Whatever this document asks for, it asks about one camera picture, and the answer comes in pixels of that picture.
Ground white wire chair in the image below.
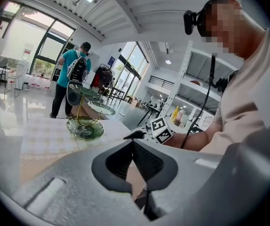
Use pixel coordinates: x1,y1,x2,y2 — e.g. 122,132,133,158
4,64,25,98

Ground person's beige shirt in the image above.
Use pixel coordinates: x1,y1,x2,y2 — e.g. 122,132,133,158
199,26,270,155

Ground cardboard boxes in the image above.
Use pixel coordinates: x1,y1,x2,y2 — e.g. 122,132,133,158
127,95,142,108

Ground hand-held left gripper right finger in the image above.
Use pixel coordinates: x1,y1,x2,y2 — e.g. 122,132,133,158
132,139,179,221

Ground yellow bottle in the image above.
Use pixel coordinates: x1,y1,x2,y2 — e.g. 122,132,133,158
171,105,180,124

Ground green tiered glass dish stand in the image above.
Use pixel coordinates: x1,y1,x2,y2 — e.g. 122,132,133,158
65,82,117,141

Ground black head-worn camera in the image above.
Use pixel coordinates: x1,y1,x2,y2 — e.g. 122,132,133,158
183,7,203,35

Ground dark table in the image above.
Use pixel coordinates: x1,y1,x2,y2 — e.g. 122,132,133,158
106,86,126,103

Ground beige floral tablecloth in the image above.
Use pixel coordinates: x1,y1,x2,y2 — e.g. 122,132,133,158
19,115,135,174

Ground dark grey oval case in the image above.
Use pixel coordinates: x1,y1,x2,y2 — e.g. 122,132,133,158
66,80,83,107

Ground person's right forearm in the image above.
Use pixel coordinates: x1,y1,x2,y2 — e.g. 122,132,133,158
170,122,222,152

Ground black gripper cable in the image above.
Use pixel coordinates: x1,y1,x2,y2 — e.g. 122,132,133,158
180,53,218,150

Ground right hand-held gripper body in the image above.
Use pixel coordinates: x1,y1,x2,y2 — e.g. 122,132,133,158
138,116,173,145

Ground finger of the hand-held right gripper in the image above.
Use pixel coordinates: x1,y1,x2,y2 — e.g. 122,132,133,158
123,130,145,140

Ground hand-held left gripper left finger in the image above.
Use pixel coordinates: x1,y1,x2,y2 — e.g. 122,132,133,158
91,139,134,194

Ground person's head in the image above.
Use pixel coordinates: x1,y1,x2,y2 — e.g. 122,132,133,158
197,0,267,61

